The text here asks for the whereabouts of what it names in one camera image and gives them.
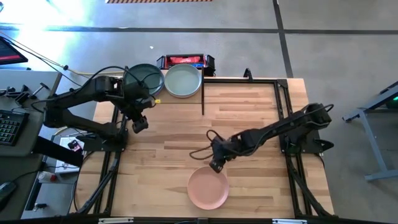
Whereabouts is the dark green plate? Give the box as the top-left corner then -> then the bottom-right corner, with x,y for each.
123,63 -> 165,96

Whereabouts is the black desk monitor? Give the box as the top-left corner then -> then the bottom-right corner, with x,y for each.
0,35 -> 29,66

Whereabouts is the black device green light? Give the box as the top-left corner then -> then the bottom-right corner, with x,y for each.
377,81 -> 398,110

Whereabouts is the black backlit keyboard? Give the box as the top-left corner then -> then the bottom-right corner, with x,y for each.
0,109 -> 30,147

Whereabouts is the black aluminium rig frame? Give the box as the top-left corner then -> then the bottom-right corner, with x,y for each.
70,67 -> 336,224

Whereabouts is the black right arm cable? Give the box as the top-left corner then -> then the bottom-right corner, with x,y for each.
188,129 -> 220,161

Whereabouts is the black computer mouse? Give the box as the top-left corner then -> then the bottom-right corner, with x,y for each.
0,181 -> 19,212

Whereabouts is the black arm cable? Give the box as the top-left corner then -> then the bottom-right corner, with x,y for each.
188,129 -> 220,161
82,65 -> 163,103

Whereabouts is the yellow cable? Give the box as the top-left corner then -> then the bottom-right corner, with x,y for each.
0,30 -> 125,77

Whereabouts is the black desk clamp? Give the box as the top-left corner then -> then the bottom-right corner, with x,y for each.
0,85 -> 32,105
30,82 -> 53,97

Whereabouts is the black flat panel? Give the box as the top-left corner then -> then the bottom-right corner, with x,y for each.
32,136 -> 85,168

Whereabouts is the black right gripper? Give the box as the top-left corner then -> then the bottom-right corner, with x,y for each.
210,136 -> 242,174

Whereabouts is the white bottle red cap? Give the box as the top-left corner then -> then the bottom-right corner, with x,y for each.
36,170 -> 59,184

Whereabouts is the light green plate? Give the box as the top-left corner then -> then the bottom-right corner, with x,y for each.
164,63 -> 203,99

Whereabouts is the white box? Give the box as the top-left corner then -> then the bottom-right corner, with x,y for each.
54,136 -> 85,174

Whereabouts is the black floor cable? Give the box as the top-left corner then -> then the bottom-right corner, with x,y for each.
0,36 -> 81,85

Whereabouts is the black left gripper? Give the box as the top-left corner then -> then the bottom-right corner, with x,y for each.
123,93 -> 155,134

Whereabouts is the grey side desk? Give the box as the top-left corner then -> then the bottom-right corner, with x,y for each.
0,68 -> 63,158

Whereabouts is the white bracket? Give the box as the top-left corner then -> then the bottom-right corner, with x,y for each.
272,218 -> 308,224
98,217 -> 134,224

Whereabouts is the pink plate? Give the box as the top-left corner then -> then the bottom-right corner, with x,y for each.
186,166 -> 230,211

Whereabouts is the red and black toolbox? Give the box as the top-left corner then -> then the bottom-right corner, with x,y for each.
156,53 -> 216,77

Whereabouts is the smartphone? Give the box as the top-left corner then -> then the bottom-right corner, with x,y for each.
67,139 -> 83,154

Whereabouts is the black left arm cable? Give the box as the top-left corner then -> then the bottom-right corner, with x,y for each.
82,65 -> 163,103

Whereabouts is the grey metal stand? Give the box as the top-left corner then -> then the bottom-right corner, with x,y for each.
341,81 -> 398,183

